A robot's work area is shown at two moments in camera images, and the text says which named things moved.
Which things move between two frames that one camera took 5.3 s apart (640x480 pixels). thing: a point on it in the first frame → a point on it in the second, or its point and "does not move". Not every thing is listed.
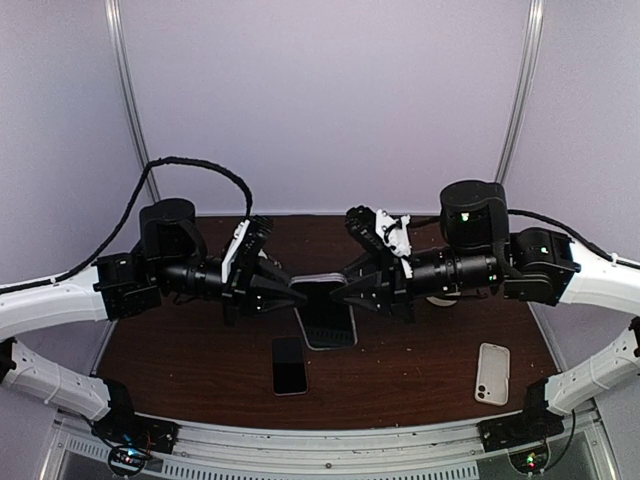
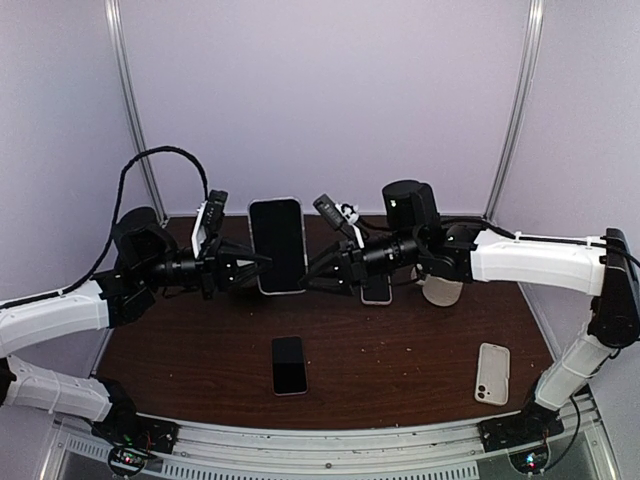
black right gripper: (375, 284) → (355, 274)
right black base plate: (508, 431) does not move
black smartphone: (326, 321) → (277, 228)
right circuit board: (530, 461) does not move
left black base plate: (138, 430) does not move
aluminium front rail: (329, 452) does not move
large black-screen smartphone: (326, 322) → (277, 233)
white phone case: (493, 373) does not move
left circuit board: (127, 460) does not move
